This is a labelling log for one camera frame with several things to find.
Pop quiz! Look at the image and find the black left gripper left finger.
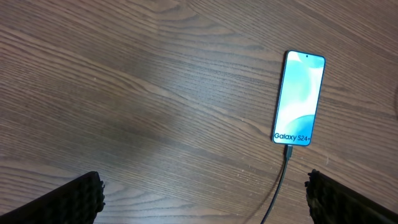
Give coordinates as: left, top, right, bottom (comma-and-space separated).
1, 171, 105, 224

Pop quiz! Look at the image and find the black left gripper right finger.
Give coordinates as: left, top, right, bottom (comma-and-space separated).
305, 169, 397, 224

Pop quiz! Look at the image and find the black usb charging cable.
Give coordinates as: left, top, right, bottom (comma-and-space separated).
259, 144, 294, 224

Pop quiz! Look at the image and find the blue screen smartphone black case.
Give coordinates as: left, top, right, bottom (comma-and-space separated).
271, 50, 326, 146

